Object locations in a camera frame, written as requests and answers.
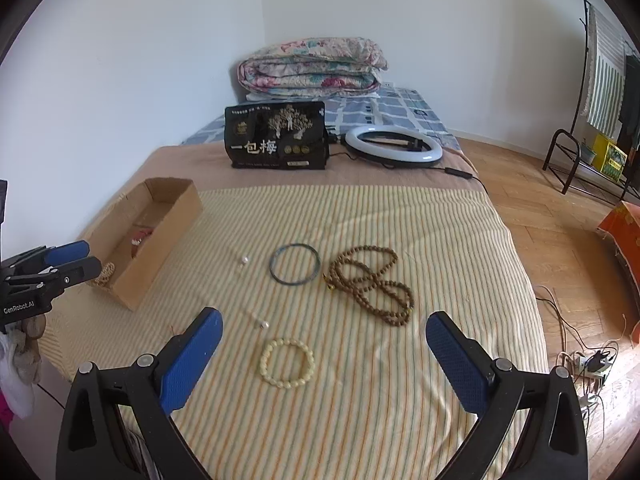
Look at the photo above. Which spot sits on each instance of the brown cardboard box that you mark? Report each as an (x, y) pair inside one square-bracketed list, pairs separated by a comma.
[(165, 240)]

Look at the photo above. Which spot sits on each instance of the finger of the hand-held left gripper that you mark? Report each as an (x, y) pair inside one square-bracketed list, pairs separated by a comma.
[(75, 272), (70, 252)]

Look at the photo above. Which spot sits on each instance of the folded floral quilt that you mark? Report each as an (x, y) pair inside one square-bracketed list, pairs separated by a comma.
[(310, 67)]

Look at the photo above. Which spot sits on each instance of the white power strip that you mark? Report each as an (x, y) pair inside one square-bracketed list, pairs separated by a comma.
[(582, 365)]

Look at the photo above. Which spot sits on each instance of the black metal clothes rack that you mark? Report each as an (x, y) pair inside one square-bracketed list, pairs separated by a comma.
[(582, 60)]

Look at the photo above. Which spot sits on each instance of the dark thin bangle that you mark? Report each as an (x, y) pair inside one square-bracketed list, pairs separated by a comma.
[(270, 266)]

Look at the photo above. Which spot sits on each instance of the black snack bag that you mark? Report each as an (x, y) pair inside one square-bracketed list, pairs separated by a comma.
[(275, 135)]

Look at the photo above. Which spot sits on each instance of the striped yellow cloth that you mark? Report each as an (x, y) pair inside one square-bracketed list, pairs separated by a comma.
[(350, 410)]

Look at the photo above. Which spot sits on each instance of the yellow green box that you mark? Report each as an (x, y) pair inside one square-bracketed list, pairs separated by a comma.
[(612, 157)]

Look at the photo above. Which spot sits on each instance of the dark hanging garment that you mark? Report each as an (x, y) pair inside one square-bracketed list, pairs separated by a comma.
[(631, 100)]

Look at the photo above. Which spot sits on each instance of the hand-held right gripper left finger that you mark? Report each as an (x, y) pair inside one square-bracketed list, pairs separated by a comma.
[(192, 360)]

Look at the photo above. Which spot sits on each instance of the striped hanging cloth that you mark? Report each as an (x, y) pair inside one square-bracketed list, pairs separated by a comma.
[(605, 75)]

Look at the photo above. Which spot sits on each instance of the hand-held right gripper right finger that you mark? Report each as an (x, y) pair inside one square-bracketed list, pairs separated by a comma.
[(455, 365)]

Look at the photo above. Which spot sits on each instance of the blue patterned bedsheet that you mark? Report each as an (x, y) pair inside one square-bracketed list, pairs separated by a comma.
[(390, 110)]

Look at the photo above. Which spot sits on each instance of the black metal shoe rack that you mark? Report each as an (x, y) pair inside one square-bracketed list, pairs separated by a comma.
[(550, 152)]

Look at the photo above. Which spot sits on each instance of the brown blanket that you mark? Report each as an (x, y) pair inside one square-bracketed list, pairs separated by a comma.
[(200, 165)]

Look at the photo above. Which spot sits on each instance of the person's left hand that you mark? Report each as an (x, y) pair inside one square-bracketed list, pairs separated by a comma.
[(25, 355)]

